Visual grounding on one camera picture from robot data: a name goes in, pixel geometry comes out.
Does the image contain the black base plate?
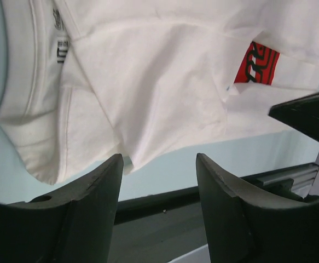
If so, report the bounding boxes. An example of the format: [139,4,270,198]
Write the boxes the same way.
[108,186,207,262]

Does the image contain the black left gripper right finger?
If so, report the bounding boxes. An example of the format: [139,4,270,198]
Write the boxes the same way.
[196,153,319,262]

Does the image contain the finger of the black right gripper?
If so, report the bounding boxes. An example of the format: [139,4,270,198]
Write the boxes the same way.
[268,92,319,142]

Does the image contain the white t-shirt with red print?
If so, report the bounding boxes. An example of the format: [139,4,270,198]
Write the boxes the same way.
[0,1,319,185]

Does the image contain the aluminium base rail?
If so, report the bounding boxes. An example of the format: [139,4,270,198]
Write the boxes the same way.
[242,163,319,201]

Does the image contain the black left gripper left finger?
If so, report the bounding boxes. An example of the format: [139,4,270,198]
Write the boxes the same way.
[0,154,123,262]

